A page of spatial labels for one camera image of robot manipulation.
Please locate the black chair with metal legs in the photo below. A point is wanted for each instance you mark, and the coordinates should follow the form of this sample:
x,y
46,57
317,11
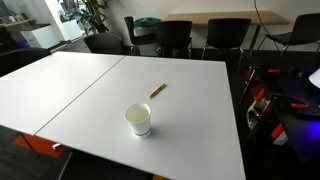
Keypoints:
x,y
303,28
173,33
228,33

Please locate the blue bin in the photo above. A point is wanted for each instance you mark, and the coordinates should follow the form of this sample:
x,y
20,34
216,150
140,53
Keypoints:
x,y
22,44

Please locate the red floor plate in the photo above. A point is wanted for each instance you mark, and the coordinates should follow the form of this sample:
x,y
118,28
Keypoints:
x,y
40,145

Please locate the white low cabinet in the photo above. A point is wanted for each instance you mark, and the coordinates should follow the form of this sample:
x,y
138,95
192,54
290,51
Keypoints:
x,y
40,36

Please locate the wooden wall shelf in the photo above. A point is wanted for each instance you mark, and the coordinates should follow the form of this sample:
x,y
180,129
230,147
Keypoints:
x,y
16,23

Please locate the white paper cup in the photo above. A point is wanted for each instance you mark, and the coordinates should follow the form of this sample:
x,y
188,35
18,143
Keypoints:
x,y
138,124

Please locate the green bin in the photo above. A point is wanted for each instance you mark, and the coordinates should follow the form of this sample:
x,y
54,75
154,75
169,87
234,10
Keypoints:
x,y
146,22

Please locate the white gray device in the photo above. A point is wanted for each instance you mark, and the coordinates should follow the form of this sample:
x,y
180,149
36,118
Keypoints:
x,y
256,113

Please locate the wooden table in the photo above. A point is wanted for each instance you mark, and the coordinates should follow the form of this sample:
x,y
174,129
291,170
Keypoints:
x,y
226,17

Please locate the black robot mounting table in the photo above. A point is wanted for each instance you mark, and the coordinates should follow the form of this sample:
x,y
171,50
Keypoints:
x,y
300,133

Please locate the black chair with armrest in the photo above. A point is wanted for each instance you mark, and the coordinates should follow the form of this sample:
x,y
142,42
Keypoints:
x,y
135,35

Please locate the green potted plant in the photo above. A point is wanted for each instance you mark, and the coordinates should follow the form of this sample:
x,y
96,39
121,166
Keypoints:
x,y
91,15

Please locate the dark gray chair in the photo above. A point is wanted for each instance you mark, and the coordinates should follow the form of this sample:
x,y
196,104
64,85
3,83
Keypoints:
x,y
103,43

